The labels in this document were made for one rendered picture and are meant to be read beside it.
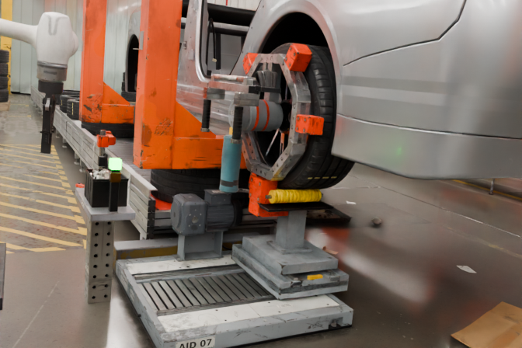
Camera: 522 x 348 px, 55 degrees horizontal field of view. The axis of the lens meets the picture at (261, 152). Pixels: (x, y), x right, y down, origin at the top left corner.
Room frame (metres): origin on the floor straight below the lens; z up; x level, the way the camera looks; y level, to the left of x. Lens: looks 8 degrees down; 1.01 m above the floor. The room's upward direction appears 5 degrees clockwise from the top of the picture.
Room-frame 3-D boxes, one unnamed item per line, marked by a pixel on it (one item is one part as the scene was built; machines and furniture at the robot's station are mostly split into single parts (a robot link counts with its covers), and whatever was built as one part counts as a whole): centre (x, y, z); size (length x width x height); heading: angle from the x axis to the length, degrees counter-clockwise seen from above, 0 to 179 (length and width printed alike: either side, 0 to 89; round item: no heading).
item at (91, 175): (2.04, 0.63, 0.51); 0.20 x 0.14 x 0.13; 28
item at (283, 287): (2.33, -0.17, 0.13); 0.50 x 0.36 x 0.10; 28
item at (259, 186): (2.27, -0.06, 0.48); 0.16 x 0.12 x 0.17; 118
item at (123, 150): (3.83, 0.76, 0.14); 2.47 x 0.85 x 0.27; 28
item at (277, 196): (2.19, -0.17, 0.51); 0.29 x 0.06 x 0.06; 118
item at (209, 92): (2.30, 0.24, 0.93); 0.09 x 0.05 x 0.05; 118
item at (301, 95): (2.25, -0.02, 0.85); 0.54 x 0.07 x 0.54; 28
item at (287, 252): (2.33, -0.17, 0.32); 0.40 x 0.30 x 0.28; 28
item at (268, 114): (2.21, 0.04, 0.85); 0.21 x 0.14 x 0.14; 118
